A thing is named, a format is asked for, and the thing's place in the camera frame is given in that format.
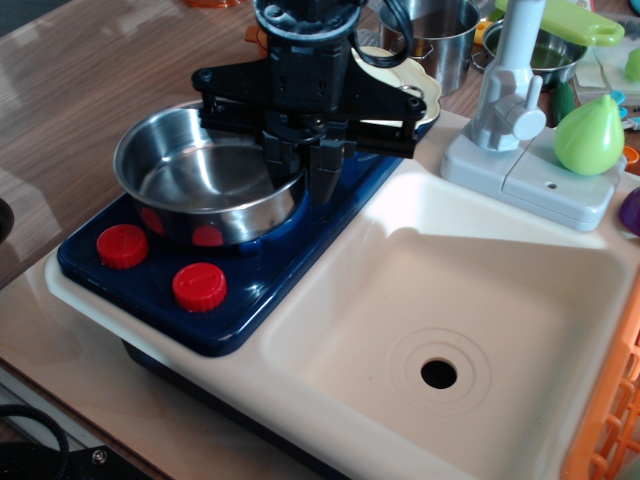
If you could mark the cream toy sink unit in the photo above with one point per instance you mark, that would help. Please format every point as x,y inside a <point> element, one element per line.
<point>442,335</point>

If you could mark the light green plastic pear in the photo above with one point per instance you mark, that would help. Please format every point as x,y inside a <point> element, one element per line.
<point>590,139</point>

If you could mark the green toy cucumber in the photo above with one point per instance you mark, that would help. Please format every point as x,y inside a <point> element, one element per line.
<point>562,102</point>

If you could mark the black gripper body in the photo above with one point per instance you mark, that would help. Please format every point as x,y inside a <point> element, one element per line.
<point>312,81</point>

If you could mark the small steel bowl pot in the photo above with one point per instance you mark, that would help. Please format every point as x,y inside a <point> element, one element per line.
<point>553,59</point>

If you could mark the black round object left edge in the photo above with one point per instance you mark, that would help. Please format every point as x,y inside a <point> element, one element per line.
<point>7,220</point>

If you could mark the small steel frying pan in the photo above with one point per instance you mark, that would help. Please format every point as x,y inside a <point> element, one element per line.
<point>204,187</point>

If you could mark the cream scalloped plastic plate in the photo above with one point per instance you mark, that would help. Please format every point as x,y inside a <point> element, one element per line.
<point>411,78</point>

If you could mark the orange plastic dish rack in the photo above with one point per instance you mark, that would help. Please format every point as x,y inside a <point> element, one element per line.
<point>607,440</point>

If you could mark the grey toy faucet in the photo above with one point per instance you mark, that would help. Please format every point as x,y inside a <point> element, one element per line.
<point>506,151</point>

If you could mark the black metal bracket with screw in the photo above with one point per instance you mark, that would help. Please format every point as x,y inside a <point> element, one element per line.
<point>92,463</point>

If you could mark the red stove knob right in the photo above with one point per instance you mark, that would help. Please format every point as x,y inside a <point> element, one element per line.
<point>199,287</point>

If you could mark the orange toy cup right edge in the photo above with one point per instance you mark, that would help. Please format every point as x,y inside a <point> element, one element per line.
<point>632,156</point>

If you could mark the red stove knob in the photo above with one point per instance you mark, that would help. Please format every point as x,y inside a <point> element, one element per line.
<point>122,246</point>
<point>199,287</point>

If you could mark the dark blue toy stove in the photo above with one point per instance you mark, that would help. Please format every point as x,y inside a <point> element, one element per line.
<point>259,273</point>

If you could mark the orange transparent plastic pot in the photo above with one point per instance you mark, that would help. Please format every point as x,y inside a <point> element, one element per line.
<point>213,4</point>

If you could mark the purple toy eggplant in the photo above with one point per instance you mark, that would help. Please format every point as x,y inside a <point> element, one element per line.
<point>629,212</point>

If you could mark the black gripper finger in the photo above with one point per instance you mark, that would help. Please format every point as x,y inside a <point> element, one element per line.
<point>282,159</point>
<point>325,166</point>

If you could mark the green toy vegetable top right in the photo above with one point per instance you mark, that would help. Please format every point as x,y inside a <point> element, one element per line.
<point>632,65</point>

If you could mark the lime green cutting board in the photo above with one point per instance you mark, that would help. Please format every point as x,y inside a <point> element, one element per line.
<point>577,24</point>

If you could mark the red stove knob left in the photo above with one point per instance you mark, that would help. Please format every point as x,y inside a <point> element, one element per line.
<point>122,246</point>

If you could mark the tall steel pot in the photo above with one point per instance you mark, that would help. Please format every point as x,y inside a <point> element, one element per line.
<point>443,36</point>

